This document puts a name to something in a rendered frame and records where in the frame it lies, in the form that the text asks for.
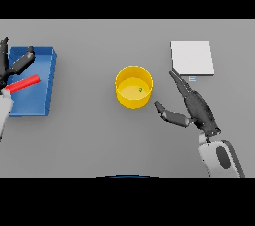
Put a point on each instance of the red beaker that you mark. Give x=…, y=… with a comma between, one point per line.
x=23, y=82

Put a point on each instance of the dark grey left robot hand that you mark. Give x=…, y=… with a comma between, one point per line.
x=18, y=64

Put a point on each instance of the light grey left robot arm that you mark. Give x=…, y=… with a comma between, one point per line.
x=4, y=109

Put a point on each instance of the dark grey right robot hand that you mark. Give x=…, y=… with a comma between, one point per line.
x=200, y=108

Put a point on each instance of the pale square measuring scale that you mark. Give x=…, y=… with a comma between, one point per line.
x=192, y=57

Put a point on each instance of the green nut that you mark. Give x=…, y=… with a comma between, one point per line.
x=140, y=89

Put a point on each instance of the yellow bowl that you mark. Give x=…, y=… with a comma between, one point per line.
x=134, y=86

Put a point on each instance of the blue tray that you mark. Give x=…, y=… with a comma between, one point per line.
x=33, y=82

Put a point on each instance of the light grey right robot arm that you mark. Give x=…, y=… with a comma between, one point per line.
x=219, y=158

